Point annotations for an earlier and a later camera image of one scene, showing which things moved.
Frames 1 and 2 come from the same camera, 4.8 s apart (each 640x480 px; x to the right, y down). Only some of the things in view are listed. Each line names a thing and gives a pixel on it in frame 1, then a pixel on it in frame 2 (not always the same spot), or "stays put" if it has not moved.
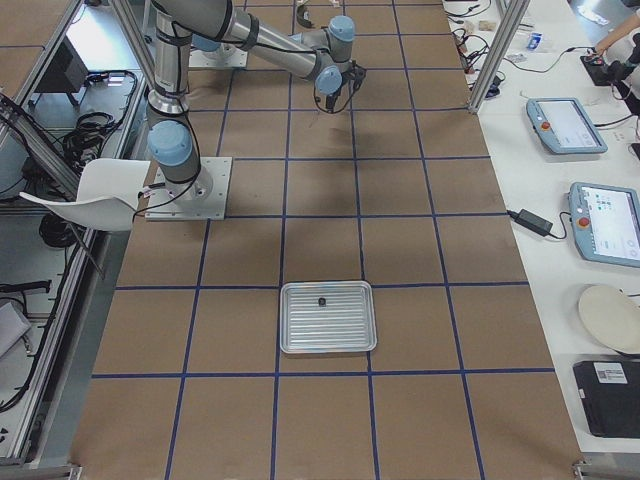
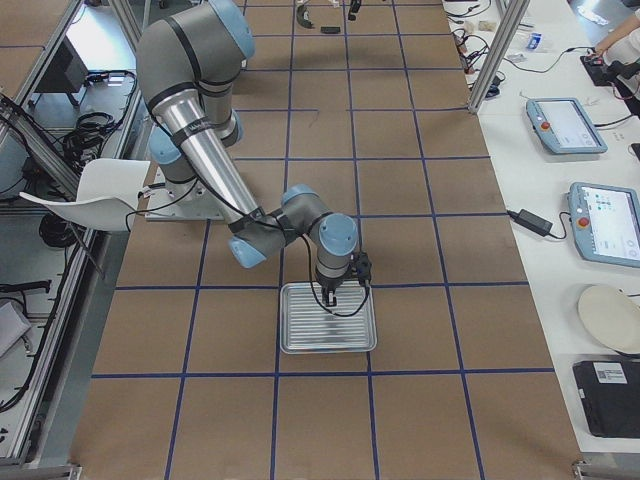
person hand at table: x=604 y=44 stays put
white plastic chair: x=107 y=195 stays put
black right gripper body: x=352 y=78 -> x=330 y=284
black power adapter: x=531 y=221 stays put
